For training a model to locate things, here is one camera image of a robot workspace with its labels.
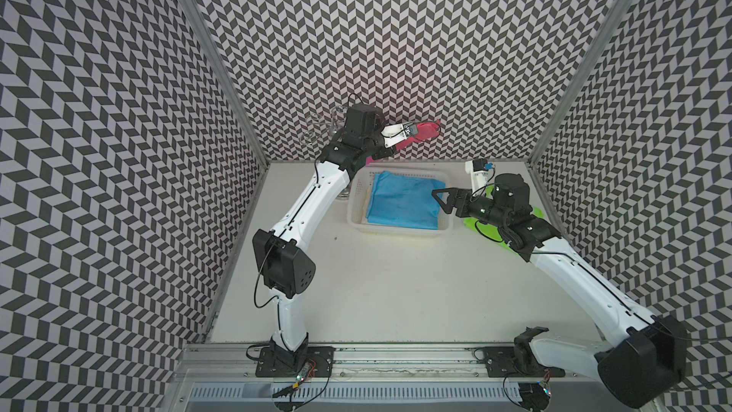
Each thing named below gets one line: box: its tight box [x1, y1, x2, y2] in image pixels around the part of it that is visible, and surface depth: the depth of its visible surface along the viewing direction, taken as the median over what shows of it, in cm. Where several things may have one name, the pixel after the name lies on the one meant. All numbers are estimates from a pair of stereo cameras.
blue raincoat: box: [366, 170, 447, 230], surface depth 101 cm
